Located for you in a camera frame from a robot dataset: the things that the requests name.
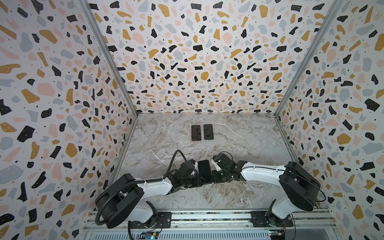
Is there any blue edged phone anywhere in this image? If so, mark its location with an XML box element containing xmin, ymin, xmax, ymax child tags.
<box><xmin>198</xmin><ymin>160</ymin><xmax>213</xmax><ymax>185</ymax></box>

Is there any purple edged phone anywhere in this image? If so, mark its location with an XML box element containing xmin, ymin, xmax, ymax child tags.
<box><xmin>204</xmin><ymin>124</ymin><xmax>214</xmax><ymax>140</ymax></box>

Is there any silver edged phone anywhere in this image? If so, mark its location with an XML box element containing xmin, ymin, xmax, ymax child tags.
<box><xmin>191</xmin><ymin>125</ymin><xmax>202</xmax><ymax>141</ymax></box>

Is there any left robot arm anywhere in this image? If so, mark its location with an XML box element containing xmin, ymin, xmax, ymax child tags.
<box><xmin>95</xmin><ymin>161</ymin><xmax>209</xmax><ymax>229</ymax></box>

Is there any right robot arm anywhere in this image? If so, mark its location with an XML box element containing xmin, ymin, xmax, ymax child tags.
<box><xmin>211</xmin><ymin>153</ymin><xmax>321</xmax><ymax>221</ymax></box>

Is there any left circuit board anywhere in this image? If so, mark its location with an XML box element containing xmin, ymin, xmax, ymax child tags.
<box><xmin>138</xmin><ymin>231</ymin><xmax>160</xmax><ymax>240</ymax></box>

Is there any circuit board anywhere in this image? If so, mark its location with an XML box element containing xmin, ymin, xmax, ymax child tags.
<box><xmin>269</xmin><ymin>230</ymin><xmax>286</xmax><ymax>240</ymax></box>
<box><xmin>138</xmin><ymin>231</ymin><xmax>160</xmax><ymax>240</ymax></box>

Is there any right circuit board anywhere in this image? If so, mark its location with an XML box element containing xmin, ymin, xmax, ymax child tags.
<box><xmin>269</xmin><ymin>230</ymin><xmax>286</xmax><ymax>240</ymax></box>

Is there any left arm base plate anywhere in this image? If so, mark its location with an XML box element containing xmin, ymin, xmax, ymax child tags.
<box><xmin>127</xmin><ymin>211</ymin><xmax>172</xmax><ymax>230</ymax></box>

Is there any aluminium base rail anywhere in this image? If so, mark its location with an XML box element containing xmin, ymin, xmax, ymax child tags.
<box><xmin>84</xmin><ymin>209</ymin><xmax>343</xmax><ymax>240</ymax></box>

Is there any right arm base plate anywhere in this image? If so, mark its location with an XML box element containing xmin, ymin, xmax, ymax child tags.
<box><xmin>251</xmin><ymin>211</ymin><xmax>294</xmax><ymax>228</ymax></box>

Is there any black corrugated cable left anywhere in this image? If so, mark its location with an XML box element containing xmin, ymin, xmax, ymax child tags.
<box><xmin>94</xmin><ymin>149</ymin><xmax>187</xmax><ymax>226</ymax></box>

